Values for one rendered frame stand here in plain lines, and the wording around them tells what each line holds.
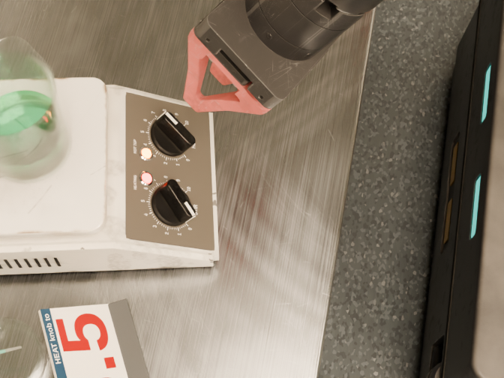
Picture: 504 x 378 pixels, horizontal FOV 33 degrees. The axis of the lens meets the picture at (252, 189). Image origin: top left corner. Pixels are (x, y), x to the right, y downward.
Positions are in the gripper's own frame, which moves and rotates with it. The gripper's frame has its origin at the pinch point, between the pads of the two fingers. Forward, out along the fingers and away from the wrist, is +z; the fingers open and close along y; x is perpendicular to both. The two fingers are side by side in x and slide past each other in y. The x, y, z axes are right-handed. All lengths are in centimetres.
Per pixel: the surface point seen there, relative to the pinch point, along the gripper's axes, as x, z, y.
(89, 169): -1.5, 6.7, 7.5
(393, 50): 22, 56, -91
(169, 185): 3.2, 5.7, 4.3
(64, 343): 6.1, 12.6, 15.4
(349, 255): 40, 63, -53
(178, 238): 6.5, 7.5, 5.8
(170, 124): 0.2, 5.7, 0.4
